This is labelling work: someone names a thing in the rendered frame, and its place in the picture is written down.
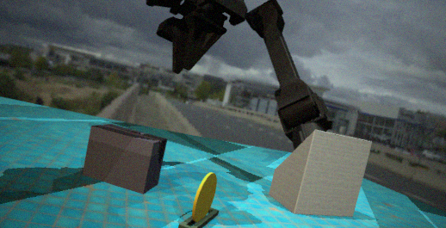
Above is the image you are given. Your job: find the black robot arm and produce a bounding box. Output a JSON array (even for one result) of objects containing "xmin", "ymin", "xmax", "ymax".
[{"xmin": 146, "ymin": 0, "xmax": 332, "ymax": 150}]

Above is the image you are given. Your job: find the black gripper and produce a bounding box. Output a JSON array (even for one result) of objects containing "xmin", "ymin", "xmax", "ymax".
[{"xmin": 157, "ymin": 0, "xmax": 247, "ymax": 74}]

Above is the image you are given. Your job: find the gold coin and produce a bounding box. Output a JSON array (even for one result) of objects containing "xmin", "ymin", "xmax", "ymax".
[{"xmin": 192, "ymin": 172, "xmax": 217, "ymax": 223}]

